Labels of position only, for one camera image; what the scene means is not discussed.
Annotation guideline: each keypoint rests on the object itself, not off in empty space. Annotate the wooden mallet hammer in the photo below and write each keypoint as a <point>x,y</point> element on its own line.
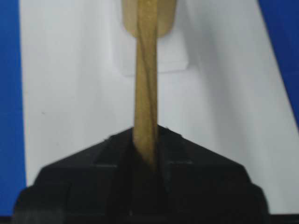
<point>147,20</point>

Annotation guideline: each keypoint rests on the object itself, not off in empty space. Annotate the blue table cloth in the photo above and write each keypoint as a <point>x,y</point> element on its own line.
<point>12,149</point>

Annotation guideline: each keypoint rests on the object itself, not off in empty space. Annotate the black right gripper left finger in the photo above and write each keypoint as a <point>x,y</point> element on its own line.
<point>93,186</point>

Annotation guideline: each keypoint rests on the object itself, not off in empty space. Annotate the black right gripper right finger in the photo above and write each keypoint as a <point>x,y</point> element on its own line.
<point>204,187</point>

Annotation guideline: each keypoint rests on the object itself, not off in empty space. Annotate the white foam board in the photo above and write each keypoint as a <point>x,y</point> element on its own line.
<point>231,98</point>

